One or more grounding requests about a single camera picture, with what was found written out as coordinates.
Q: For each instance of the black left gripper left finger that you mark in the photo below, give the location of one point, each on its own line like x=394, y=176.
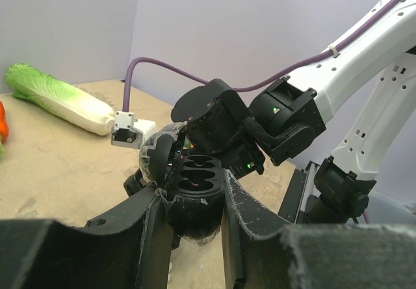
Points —
x=125, y=247

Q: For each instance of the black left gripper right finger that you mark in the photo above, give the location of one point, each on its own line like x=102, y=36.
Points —
x=262, y=250

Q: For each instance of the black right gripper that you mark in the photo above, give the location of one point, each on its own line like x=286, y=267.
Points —
x=243, y=158

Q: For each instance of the black earbud charging case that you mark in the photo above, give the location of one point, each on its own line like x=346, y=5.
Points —
x=190, y=186

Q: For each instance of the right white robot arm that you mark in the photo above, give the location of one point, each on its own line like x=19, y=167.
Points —
x=295, y=106

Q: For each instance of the green white napa cabbage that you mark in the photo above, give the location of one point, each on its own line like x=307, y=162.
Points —
x=61, y=99

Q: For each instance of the orange toy carrot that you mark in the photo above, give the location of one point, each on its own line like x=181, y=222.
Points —
x=3, y=124

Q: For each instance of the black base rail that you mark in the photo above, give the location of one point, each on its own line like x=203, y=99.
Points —
x=300, y=195

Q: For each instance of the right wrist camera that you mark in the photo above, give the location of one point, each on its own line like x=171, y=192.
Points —
x=131, y=132

